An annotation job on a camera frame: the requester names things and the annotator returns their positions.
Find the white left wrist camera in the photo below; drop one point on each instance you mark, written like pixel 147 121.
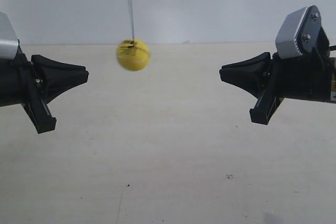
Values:
pixel 8 38

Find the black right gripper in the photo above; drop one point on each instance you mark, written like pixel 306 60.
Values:
pixel 310 77

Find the yellow tennis ball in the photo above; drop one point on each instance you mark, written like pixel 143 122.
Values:
pixel 133 55

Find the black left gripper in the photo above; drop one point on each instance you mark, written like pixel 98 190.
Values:
pixel 21 85

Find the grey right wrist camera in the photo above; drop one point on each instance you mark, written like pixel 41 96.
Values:
pixel 299 33

